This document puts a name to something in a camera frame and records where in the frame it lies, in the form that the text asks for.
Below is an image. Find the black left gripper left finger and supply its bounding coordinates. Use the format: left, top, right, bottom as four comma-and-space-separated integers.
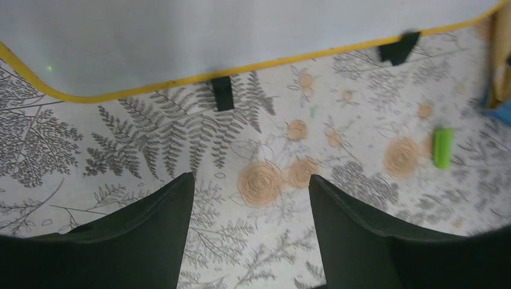
1, 172, 195, 288

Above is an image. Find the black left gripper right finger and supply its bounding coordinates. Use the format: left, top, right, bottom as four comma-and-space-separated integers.
309, 175, 510, 288

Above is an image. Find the green marker cap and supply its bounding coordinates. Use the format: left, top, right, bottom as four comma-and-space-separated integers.
432, 128, 454, 169

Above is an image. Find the yellow framed whiteboard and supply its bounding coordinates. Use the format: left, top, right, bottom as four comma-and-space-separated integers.
1, 1, 503, 104

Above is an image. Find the black whiteboard clip left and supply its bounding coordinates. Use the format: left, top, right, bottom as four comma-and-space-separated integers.
211, 76, 234, 112

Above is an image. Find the black whiteboard clip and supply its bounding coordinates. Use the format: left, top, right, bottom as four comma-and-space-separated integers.
378, 31, 421, 66
211, 76, 234, 112

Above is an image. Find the black whiteboard clip right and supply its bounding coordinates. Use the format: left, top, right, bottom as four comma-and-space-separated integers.
378, 31, 421, 66

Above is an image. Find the blue pikachu cloth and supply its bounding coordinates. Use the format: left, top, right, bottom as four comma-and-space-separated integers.
481, 4, 511, 126

